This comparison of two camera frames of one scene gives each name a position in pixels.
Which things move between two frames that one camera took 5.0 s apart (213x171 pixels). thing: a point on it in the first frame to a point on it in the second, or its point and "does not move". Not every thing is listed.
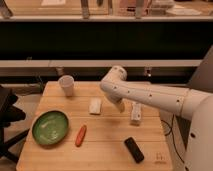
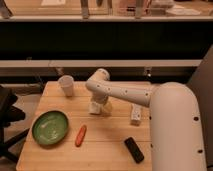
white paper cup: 67,82 does not move
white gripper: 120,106 to 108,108
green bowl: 50,127 does not move
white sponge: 95,105 does not move
